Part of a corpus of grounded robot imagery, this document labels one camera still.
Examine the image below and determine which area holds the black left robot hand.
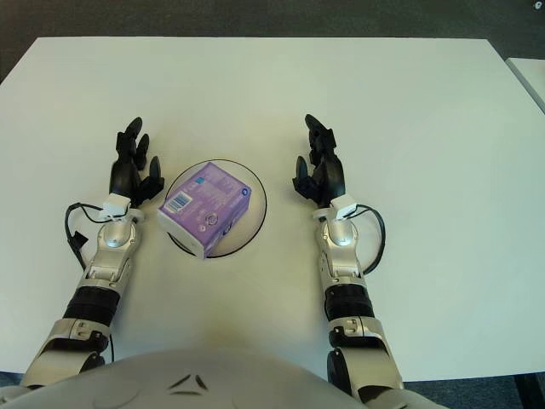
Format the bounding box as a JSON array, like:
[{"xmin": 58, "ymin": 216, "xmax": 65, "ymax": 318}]
[{"xmin": 109, "ymin": 117, "xmax": 166, "ymax": 208}]

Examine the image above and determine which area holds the grey robot torso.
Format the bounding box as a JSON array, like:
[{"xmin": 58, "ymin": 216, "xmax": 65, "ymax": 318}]
[{"xmin": 0, "ymin": 347, "xmax": 448, "ymax": 409}]

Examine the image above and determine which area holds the purple tissue paper pack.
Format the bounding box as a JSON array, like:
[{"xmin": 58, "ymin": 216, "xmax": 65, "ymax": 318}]
[{"xmin": 157, "ymin": 160, "xmax": 252, "ymax": 260}]

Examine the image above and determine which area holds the white side table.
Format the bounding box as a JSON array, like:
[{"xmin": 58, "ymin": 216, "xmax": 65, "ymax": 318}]
[{"xmin": 505, "ymin": 57, "xmax": 545, "ymax": 114}]

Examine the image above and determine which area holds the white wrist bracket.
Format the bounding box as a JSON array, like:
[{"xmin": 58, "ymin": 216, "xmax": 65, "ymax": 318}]
[
  {"xmin": 100, "ymin": 193, "xmax": 146, "ymax": 222},
  {"xmin": 313, "ymin": 194, "xmax": 357, "ymax": 222}
]

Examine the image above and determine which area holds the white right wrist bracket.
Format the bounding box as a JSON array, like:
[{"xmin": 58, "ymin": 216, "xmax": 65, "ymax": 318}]
[{"xmin": 313, "ymin": 194, "xmax": 357, "ymax": 222}]

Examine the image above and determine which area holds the white plate with black rim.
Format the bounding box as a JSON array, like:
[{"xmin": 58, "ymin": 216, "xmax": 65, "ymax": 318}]
[{"xmin": 165, "ymin": 158, "xmax": 268, "ymax": 258}]

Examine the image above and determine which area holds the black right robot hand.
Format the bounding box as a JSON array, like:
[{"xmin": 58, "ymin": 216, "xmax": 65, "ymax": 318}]
[{"xmin": 291, "ymin": 113, "xmax": 345, "ymax": 210}]

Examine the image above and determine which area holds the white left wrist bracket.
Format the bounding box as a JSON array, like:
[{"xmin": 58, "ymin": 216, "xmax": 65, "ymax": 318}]
[{"xmin": 100, "ymin": 193, "xmax": 146, "ymax": 222}]

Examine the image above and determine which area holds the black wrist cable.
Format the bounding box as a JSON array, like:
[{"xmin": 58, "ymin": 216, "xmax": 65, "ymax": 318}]
[
  {"xmin": 353, "ymin": 204, "xmax": 387, "ymax": 274},
  {"xmin": 64, "ymin": 202, "xmax": 116, "ymax": 269}
]

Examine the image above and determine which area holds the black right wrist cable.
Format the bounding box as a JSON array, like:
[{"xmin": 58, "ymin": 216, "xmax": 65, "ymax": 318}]
[{"xmin": 353, "ymin": 204, "xmax": 387, "ymax": 274}]

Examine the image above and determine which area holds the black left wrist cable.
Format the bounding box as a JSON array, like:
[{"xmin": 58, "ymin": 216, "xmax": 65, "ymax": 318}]
[{"xmin": 64, "ymin": 202, "xmax": 116, "ymax": 269}]

